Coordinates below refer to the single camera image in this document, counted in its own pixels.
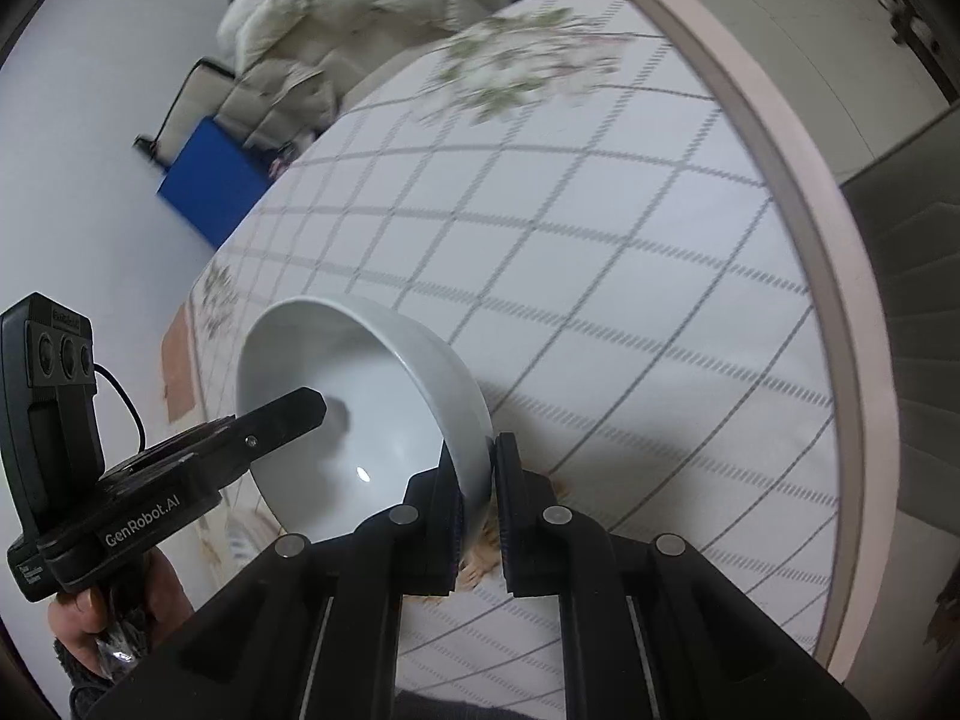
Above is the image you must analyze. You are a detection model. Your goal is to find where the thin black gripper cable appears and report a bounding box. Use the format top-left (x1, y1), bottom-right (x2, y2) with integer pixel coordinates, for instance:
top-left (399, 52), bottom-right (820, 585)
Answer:
top-left (91, 364), bottom-right (147, 455)

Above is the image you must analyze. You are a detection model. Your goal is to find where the black frame chair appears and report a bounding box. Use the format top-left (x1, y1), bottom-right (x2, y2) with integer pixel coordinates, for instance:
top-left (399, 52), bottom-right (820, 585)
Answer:
top-left (133, 56), bottom-right (241, 166)

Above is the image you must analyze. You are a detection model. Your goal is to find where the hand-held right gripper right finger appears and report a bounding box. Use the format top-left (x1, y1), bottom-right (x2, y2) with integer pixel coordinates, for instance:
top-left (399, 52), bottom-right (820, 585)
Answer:
top-left (491, 433), bottom-right (871, 720)

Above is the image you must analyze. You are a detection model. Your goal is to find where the person's left forearm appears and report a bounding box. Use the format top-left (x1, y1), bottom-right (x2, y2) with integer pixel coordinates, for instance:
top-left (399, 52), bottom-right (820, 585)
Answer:
top-left (51, 637), bottom-right (121, 720)

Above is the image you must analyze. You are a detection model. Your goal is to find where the checked floral tablecloth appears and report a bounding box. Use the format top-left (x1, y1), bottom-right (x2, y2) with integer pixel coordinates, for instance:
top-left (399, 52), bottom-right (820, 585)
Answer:
top-left (161, 0), bottom-right (838, 698)

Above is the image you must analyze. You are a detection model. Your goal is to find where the white puffer jacket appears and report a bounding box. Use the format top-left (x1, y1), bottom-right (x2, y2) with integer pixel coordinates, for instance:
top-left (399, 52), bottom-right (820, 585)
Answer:
top-left (216, 0), bottom-right (520, 152)

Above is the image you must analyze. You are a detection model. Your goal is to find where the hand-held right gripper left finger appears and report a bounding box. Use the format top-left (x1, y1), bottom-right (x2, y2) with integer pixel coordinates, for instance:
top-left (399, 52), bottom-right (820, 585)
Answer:
top-left (90, 442), bottom-right (467, 720)

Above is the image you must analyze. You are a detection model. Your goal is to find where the white bowl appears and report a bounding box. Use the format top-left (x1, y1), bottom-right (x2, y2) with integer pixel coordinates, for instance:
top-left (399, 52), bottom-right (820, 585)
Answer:
top-left (236, 295), bottom-right (494, 552)

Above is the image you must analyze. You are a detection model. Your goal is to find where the blue panel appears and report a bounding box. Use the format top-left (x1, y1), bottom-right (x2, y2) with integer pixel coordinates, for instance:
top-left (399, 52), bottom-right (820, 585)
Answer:
top-left (156, 116), bottom-right (280, 252)

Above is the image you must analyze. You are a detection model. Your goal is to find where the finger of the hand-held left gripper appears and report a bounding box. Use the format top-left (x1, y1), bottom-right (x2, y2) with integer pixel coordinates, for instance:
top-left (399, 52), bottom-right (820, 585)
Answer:
top-left (231, 387), bottom-right (328, 467)

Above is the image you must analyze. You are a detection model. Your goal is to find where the person's left hand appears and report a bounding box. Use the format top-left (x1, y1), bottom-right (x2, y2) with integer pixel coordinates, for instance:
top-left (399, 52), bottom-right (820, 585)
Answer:
top-left (46, 546), bottom-right (192, 685)

